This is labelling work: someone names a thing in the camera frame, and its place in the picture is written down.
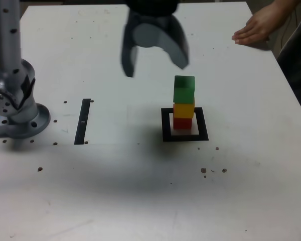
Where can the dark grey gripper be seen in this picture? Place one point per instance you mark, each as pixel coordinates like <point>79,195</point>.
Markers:
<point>153,20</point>

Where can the red cube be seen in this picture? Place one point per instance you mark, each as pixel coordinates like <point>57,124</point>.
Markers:
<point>182,123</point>

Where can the green cube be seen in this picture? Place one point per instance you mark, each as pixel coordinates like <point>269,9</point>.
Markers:
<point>183,90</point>

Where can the person's hand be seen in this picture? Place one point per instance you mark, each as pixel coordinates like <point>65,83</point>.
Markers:
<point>258,27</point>

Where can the yellow cube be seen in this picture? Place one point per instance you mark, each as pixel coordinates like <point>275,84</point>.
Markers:
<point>183,110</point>

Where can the black tape square outline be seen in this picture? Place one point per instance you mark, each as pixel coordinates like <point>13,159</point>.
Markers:
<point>165,125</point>

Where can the black tape strip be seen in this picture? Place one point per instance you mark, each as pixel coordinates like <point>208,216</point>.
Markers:
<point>81,125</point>

